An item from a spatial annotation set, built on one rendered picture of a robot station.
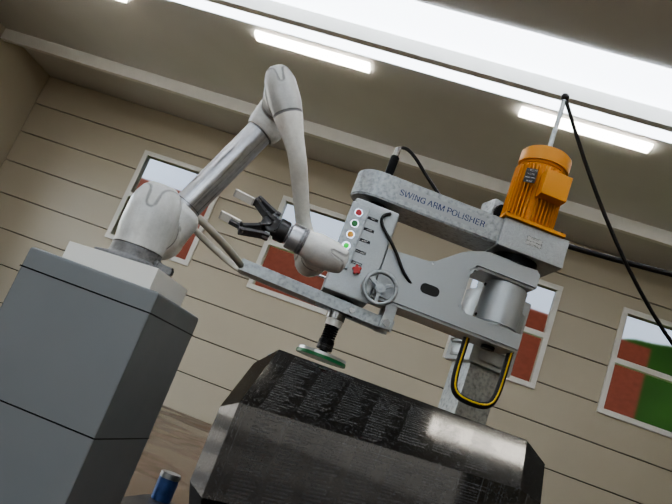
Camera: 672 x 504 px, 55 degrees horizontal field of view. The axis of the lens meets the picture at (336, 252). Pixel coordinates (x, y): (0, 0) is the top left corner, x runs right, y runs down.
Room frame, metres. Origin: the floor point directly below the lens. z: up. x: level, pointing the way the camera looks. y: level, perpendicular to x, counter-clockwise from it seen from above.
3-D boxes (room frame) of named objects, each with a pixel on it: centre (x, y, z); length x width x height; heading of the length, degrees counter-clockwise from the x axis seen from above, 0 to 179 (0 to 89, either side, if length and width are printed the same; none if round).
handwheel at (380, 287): (2.62, -0.22, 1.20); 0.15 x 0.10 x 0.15; 91
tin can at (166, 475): (3.32, 0.36, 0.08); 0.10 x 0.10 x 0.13
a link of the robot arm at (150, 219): (1.98, 0.57, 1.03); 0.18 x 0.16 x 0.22; 3
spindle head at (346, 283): (2.74, -0.18, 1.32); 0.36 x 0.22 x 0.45; 91
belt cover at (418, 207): (2.75, -0.45, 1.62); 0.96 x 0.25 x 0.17; 91
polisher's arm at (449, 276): (2.73, -0.49, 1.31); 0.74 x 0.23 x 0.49; 91
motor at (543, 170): (2.74, -0.76, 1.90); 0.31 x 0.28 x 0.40; 1
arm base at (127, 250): (1.97, 0.55, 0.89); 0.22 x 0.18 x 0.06; 81
